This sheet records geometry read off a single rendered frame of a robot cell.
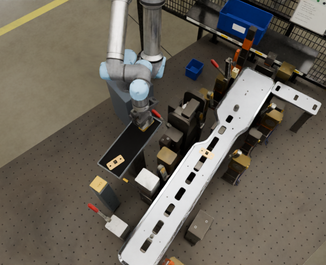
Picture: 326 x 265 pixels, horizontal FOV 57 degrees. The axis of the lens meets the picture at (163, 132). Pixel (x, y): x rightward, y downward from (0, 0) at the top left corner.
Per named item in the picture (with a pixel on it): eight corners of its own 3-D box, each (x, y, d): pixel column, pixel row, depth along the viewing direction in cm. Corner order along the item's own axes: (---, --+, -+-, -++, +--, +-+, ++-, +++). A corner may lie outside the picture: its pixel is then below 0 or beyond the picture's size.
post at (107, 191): (113, 213, 182) (100, 195, 143) (103, 205, 184) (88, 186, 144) (121, 202, 185) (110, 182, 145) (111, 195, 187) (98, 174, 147)
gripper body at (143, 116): (129, 120, 145) (126, 108, 134) (141, 109, 147) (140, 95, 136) (141, 130, 143) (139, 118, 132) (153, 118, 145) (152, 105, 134)
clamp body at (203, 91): (201, 129, 207) (208, 101, 173) (187, 121, 210) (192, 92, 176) (205, 122, 209) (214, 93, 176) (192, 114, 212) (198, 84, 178)
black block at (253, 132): (250, 160, 197) (263, 142, 171) (236, 152, 200) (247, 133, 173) (253, 154, 199) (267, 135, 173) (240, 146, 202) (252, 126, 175)
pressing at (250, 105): (151, 285, 140) (150, 285, 138) (112, 256, 145) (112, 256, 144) (276, 82, 189) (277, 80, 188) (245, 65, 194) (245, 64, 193)
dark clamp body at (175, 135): (174, 166, 195) (176, 143, 161) (159, 156, 198) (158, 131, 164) (180, 158, 198) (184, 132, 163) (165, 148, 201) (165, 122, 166)
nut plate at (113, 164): (110, 170, 146) (110, 169, 145) (106, 164, 147) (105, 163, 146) (124, 160, 148) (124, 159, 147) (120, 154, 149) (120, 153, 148)
